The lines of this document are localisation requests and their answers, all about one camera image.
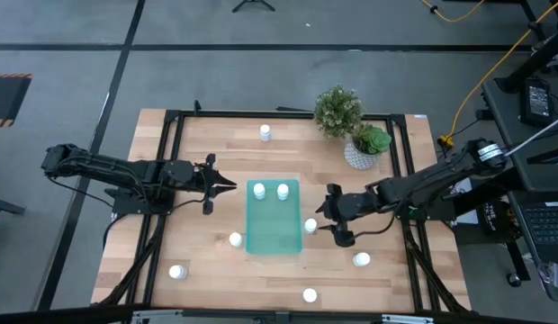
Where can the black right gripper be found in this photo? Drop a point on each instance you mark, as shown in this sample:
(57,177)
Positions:
(351,207)

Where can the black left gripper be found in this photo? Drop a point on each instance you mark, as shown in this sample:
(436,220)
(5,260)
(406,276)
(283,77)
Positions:
(207,182)

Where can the white pill bottle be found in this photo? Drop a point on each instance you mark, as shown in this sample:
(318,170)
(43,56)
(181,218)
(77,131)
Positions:
(236,239)
(361,259)
(177,272)
(282,191)
(310,295)
(311,225)
(265,132)
(259,191)

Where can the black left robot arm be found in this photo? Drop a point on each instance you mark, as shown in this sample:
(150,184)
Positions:
(126,173)

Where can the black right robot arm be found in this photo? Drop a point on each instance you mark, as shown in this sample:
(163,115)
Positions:
(441,175)

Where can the teal translucent plastic basket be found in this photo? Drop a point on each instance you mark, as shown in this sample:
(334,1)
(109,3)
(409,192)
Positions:
(274,229)

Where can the succulent in patterned white pot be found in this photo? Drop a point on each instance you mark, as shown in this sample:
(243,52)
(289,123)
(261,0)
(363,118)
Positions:
(362,157)

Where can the bushy green potted plant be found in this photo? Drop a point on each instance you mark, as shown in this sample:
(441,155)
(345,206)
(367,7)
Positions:
(337,112)

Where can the white label sticker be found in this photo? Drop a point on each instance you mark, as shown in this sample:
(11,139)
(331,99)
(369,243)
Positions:
(420,116)

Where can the black bag with white text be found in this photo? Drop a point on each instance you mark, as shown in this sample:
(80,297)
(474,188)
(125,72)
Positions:
(495,216)

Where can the black caster wheel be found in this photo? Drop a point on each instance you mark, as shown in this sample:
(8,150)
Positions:
(514,280)

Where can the dark grey side desk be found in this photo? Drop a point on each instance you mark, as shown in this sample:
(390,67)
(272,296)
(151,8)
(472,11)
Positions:
(499,108)

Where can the black crossbeam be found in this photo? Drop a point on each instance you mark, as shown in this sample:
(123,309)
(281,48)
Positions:
(58,317)

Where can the black furniture leg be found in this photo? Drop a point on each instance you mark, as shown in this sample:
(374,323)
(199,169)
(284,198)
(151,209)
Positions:
(6,207)

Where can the black laptop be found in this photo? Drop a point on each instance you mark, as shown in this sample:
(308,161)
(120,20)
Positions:
(546,225)

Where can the black hazard-striped floor mat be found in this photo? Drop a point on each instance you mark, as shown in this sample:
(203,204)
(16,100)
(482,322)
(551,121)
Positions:
(6,99)

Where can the clear plastic bag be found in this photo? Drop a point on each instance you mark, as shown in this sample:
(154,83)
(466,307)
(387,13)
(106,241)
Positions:
(555,279)

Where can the black power adapter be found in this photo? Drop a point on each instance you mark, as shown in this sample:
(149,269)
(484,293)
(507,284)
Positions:
(537,101)

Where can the black stand leg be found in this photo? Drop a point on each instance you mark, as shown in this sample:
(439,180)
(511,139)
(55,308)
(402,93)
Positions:
(531,63)

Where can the black aluminium table frame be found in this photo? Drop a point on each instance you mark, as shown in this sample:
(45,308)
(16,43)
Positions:
(283,114)

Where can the silver metal bracket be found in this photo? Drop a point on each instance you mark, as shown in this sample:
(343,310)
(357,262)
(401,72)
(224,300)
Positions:
(157,317)
(407,319)

